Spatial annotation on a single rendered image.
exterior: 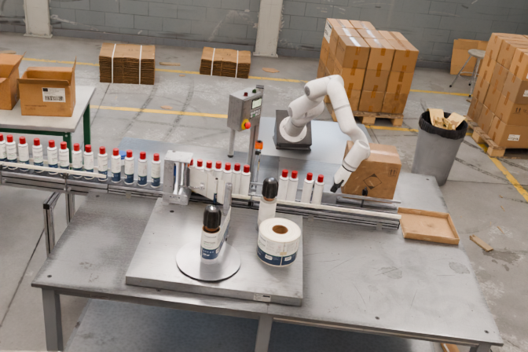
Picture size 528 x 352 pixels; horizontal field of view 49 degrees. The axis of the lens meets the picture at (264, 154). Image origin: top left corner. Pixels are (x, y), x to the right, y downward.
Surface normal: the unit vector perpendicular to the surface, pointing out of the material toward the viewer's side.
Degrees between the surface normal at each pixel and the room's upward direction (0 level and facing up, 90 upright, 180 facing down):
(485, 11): 90
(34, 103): 89
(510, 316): 0
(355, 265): 0
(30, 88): 92
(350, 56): 90
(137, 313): 1
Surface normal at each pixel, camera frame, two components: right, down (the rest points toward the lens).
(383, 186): -0.04, 0.46
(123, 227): 0.11, -0.88
